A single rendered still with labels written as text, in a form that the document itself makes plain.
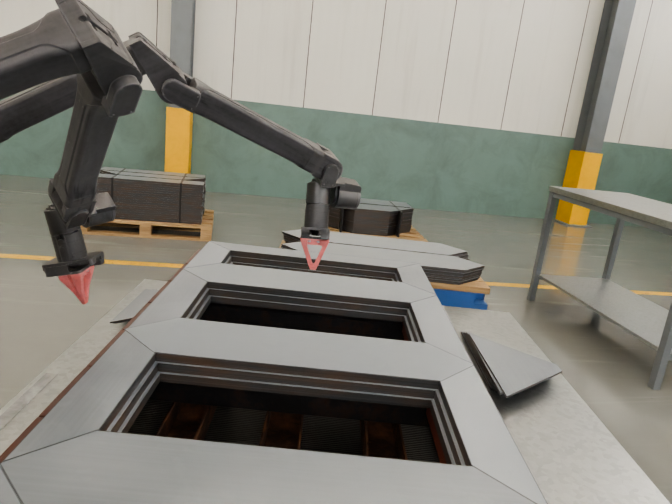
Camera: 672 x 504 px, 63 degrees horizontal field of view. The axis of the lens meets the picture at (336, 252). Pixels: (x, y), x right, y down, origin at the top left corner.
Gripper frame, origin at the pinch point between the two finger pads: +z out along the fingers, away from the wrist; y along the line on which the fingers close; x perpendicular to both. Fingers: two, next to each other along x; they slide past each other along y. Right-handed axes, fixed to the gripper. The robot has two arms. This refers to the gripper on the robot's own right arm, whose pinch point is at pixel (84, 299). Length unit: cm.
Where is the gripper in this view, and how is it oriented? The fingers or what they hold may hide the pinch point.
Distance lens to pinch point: 125.2
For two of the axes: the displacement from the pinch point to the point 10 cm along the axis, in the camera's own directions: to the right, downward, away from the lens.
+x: 0.1, 2.7, -9.6
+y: -9.9, 1.3, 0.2
